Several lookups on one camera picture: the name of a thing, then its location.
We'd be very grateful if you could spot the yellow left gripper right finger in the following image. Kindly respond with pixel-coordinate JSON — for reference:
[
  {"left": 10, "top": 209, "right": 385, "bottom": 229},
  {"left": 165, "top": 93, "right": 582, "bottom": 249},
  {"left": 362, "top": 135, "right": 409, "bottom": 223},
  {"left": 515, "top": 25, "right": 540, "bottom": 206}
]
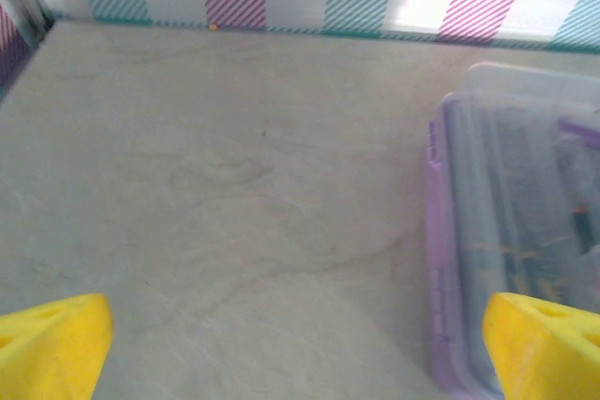
[{"left": 482, "top": 291, "right": 600, "bottom": 400}]

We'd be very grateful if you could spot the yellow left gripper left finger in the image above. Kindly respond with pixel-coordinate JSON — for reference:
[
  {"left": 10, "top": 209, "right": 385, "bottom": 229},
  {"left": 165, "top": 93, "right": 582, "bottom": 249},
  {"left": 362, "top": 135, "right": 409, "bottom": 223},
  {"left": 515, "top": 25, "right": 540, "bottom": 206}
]
[{"left": 0, "top": 292, "right": 114, "bottom": 400}]

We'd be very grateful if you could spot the purple toolbox with clear lid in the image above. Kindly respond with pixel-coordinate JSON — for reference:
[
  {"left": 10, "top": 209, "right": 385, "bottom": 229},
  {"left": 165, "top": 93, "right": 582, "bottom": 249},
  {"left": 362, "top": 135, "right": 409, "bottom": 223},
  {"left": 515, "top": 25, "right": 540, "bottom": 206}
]
[{"left": 424, "top": 61, "right": 600, "bottom": 400}]

